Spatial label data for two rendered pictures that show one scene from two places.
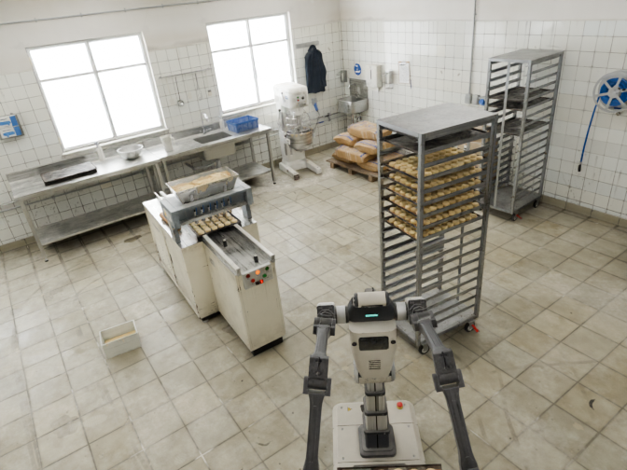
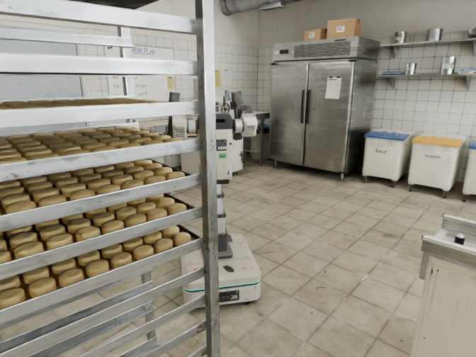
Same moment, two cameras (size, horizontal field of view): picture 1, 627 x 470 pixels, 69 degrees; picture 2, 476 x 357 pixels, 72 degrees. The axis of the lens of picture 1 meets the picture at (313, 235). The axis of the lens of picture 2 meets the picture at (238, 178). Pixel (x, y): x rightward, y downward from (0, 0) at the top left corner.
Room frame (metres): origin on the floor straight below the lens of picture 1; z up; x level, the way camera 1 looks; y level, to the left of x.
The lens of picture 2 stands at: (3.92, -0.68, 1.47)
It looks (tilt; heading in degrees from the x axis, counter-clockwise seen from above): 16 degrees down; 164
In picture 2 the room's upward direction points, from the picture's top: straight up
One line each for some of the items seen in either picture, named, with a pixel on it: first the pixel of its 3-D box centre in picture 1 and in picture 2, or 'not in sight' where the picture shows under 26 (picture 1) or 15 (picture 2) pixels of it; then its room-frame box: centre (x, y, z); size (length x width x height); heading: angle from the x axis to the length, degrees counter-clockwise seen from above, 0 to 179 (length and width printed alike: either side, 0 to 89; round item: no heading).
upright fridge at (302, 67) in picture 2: not in sight; (319, 110); (-0.96, 2.08, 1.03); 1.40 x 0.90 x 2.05; 32
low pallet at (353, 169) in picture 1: (369, 164); not in sight; (7.02, -1.01, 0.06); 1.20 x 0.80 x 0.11; 35
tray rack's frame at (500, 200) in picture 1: (516, 136); not in sight; (5.08, -2.45, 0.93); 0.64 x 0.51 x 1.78; 125
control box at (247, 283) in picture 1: (257, 275); (433, 253); (2.95, 0.46, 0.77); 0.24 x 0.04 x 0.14; 120
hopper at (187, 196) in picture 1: (203, 186); not in sight; (3.71, 0.89, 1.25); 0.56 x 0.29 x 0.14; 120
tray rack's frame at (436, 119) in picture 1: (432, 232); not in sight; (3.06, -0.91, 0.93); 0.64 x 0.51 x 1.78; 115
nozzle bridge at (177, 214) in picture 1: (209, 211); not in sight; (3.71, 0.89, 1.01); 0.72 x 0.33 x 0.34; 120
